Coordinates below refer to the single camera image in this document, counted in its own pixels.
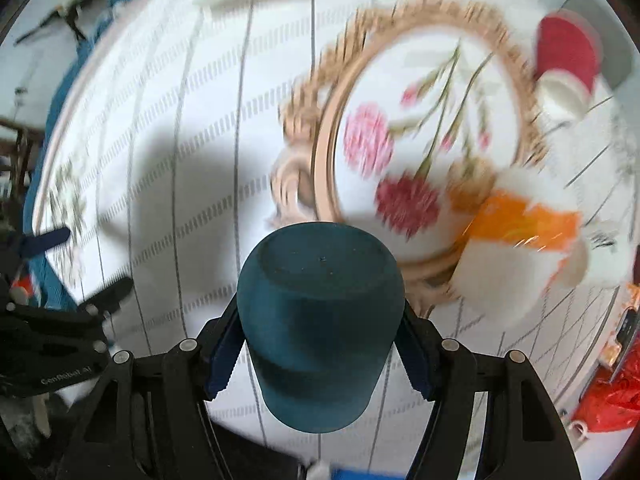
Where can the red plastic bag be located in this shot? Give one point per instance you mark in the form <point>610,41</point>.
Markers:
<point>611,406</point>

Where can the orange and white cup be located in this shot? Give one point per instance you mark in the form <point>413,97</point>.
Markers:
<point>515,245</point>

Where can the black exercise stand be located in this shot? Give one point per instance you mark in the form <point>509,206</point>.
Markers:
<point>67,13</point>

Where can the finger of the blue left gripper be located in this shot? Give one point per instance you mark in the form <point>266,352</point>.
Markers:
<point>109,298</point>
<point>27,246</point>

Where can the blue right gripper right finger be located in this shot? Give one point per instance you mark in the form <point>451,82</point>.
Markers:
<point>411,344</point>

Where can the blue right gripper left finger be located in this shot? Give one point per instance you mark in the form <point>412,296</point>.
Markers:
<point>223,340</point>

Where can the dark teal cup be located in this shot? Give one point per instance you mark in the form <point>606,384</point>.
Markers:
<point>320,306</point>

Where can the blue quilted blanket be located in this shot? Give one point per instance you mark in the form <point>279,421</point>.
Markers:
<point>54,295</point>

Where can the red paper cup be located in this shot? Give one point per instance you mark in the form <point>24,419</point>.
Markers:
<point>568,61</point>

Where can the white paper cup right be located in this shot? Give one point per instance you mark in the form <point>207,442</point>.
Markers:
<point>602,256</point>

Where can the white mug with handle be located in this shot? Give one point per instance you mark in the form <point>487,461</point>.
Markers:
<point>578,430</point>

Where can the floral diamond pattern tablecloth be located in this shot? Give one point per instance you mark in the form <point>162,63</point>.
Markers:
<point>191,134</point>

